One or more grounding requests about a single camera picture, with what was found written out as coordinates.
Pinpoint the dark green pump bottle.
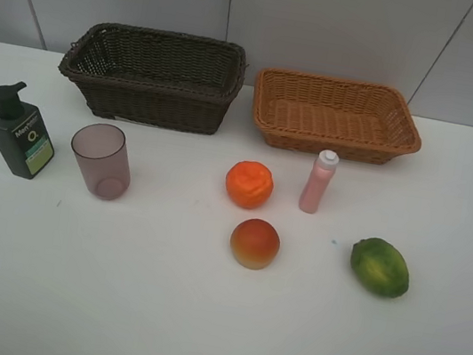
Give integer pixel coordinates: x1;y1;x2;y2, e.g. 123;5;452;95
0;81;54;180

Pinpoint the green lime fruit toy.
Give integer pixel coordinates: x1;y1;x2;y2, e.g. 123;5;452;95
349;238;410;299

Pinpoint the dark brown wicker basket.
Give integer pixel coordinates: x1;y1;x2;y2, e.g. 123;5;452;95
59;22;247;135

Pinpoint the red yellow peach toy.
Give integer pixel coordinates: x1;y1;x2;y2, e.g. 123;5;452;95
229;218;281;270

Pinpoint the translucent purple plastic cup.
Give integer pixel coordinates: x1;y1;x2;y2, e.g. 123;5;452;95
70;123;131;201

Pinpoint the pink bottle white cap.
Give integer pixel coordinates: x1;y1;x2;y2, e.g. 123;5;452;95
299;149;340;214

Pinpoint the orange peeled mandarin toy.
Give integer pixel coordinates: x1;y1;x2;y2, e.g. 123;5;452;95
225;160;274;210

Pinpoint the light orange wicker basket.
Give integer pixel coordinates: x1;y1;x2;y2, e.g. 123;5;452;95
253;68;422;165

